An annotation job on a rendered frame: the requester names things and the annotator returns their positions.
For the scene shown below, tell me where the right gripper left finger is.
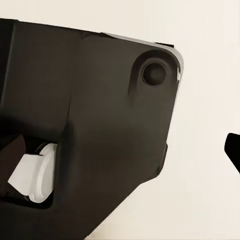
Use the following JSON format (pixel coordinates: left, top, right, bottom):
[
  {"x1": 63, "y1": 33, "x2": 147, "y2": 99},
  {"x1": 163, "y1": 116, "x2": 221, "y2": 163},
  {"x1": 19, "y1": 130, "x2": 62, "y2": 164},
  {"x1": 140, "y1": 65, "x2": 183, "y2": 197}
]
[{"x1": 0, "y1": 133, "x2": 26, "y2": 193}]

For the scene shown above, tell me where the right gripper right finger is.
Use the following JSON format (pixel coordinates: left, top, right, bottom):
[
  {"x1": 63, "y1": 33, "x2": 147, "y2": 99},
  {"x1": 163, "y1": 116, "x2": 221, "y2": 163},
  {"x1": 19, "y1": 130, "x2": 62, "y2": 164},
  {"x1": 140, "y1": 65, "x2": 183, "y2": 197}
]
[{"x1": 224, "y1": 133, "x2": 240, "y2": 172}]

